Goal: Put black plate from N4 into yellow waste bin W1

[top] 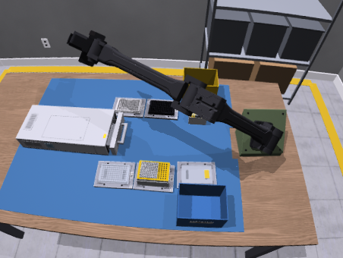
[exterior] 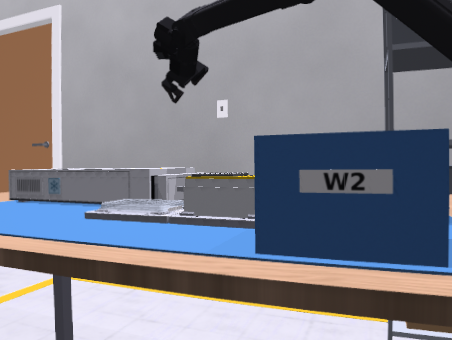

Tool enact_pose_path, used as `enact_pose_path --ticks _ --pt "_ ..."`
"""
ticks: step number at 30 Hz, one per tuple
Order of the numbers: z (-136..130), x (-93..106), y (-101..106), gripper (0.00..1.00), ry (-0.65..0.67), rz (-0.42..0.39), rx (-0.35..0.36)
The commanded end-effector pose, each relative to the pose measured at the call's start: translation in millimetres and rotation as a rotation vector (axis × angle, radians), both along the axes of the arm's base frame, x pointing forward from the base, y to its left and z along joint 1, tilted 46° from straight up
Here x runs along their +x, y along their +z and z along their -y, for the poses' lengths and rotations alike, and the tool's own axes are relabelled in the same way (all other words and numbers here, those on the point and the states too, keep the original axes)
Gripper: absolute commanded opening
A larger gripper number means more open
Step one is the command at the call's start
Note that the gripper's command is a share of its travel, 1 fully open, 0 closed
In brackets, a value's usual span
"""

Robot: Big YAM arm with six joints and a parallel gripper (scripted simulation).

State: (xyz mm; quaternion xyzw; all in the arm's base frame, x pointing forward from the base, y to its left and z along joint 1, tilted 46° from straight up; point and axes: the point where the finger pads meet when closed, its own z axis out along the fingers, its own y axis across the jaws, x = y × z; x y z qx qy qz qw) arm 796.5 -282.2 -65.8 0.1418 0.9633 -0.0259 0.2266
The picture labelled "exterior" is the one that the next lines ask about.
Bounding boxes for blue bench mat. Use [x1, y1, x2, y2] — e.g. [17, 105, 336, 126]
[0, 200, 452, 276]

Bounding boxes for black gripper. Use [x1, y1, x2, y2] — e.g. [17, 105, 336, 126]
[162, 57, 209, 103]

